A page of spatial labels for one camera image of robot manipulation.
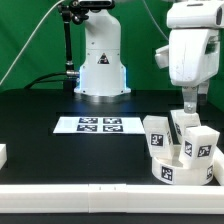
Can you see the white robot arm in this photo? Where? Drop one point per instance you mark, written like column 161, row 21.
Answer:
column 101, row 73

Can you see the black camera stand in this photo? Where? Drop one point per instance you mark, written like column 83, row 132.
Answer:
column 69, row 36

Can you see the white left side block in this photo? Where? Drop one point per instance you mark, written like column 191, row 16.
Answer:
column 3, row 155

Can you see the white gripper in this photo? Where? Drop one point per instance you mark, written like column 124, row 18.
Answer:
column 192, row 57

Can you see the white marker sheet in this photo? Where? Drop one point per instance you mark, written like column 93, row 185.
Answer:
column 99, row 125

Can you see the white front rail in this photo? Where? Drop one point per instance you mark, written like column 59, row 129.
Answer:
column 121, row 198

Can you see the white round stool seat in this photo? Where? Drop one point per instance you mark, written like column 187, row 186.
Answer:
column 171, row 172

